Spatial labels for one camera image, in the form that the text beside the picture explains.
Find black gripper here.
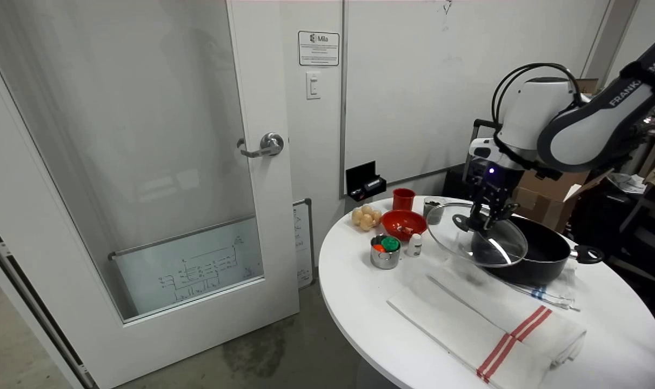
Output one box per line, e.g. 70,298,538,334
462,159,521,234

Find glass lid black knob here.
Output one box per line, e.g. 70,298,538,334
425,201,532,270

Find small steel pot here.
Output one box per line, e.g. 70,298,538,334
368,234,404,272

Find white door frosted glass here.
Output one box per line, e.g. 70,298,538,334
0,0,303,389

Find grey cup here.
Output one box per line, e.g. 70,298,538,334
421,200,446,228

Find open cardboard box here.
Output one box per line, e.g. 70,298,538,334
508,167,614,234

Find small white-capped bottle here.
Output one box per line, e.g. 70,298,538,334
404,231,423,259

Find red bowl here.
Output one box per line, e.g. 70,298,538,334
378,211,431,245

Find red cup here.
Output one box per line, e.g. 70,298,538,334
392,186,418,215

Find white cloth blue stripes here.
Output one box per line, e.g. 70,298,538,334
528,278,593,314

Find white towel red stripes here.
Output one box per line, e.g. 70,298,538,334
384,270,591,387

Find yellowish toy bread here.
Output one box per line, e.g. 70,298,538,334
350,203,384,234

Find black marker holder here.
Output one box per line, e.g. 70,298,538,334
343,160,390,203

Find clear plastic utensil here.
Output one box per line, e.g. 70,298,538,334
548,329,591,374

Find small white board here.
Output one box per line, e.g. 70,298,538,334
290,196,315,292

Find black pot with handles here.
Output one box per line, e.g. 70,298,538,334
451,213,606,287

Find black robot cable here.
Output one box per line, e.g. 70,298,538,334
489,60,587,174

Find wall whiteboard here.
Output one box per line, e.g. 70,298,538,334
338,0,617,200

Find white light switch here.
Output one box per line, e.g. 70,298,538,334
303,69,322,102

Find silver door lever handle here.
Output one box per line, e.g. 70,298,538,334
235,132,286,160

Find white wall sign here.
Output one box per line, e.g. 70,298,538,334
296,29,341,69

